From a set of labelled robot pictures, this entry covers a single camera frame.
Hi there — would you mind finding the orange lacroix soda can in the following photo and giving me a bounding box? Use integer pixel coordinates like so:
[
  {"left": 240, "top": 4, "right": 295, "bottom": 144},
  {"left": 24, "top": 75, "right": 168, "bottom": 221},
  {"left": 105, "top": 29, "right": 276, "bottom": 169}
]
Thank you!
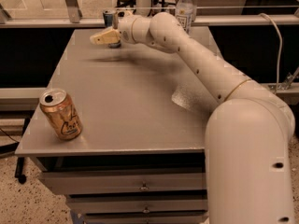
[{"left": 39, "top": 88, "right": 82, "bottom": 140}]

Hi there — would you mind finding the bottom grey drawer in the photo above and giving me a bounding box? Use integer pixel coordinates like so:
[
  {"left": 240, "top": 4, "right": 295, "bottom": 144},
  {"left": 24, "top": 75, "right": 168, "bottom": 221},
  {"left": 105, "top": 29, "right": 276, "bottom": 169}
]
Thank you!
[{"left": 84, "top": 212, "right": 207, "bottom": 224}]

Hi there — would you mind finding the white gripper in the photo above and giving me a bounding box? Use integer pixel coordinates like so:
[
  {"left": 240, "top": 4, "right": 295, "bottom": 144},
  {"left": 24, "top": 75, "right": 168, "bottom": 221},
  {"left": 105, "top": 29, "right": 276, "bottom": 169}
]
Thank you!
[{"left": 90, "top": 12, "right": 135, "bottom": 45}]

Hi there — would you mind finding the grey drawer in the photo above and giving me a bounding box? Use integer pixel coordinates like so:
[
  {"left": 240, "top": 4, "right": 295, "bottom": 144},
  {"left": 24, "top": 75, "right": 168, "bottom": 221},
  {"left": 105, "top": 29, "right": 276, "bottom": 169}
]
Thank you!
[
  {"left": 84, "top": 212, "right": 207, "bottom": 224},
  {"left": 39, "top": 169, "right": 206, "bottom": 195},
  {"left": 66, "top": 193, "right": 207, "bottom": 214}
]

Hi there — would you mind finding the middle grey drawer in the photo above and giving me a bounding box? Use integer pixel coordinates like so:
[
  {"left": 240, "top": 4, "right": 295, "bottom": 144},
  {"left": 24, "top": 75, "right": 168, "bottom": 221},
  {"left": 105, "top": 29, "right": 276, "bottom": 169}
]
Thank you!
[{"left": 66, "top": 193, "right": 207, "bottom": 214}]

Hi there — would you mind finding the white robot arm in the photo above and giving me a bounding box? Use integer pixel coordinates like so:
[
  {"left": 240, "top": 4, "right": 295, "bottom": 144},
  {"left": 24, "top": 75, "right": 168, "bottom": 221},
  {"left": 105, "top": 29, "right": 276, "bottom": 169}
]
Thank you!
[{"left": 90, "top": 12, "right": 296, "bottom": 224}]

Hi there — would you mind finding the black cart leg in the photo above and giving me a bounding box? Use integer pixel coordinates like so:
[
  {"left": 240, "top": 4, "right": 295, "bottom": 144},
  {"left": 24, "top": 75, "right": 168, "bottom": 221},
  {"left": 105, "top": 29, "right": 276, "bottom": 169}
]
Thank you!
[{"left": 15, "top": 118, "right": 30, "bottom": 184}]

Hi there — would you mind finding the blue silver redbull can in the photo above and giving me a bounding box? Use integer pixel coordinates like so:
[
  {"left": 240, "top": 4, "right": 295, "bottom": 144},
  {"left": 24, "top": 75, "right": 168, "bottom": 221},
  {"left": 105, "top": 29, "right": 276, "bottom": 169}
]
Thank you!
[{"left": 102, "top": 9, "right": 121, "bottom": 49}]

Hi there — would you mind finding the metal frame rail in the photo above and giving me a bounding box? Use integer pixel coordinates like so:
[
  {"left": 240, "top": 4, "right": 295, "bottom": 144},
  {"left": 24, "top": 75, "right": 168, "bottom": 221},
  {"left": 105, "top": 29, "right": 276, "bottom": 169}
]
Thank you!
[{"left": 0, "top": 0, "right": 299, "bottom": 29}]

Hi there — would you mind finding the top grey drawer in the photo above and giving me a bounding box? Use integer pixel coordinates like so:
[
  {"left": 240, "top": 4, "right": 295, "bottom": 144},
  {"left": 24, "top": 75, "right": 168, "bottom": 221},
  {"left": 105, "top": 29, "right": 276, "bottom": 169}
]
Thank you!
[{"left": 39, "top": 169, "right": 206, "bottom": 195}]

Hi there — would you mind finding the clear plastic water bottle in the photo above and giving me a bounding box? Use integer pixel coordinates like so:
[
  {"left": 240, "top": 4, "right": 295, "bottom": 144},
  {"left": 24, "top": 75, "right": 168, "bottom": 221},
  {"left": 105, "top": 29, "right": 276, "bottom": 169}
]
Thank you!
[{"left": 175, "top": 0, "right": 193, "bottom": 33}]

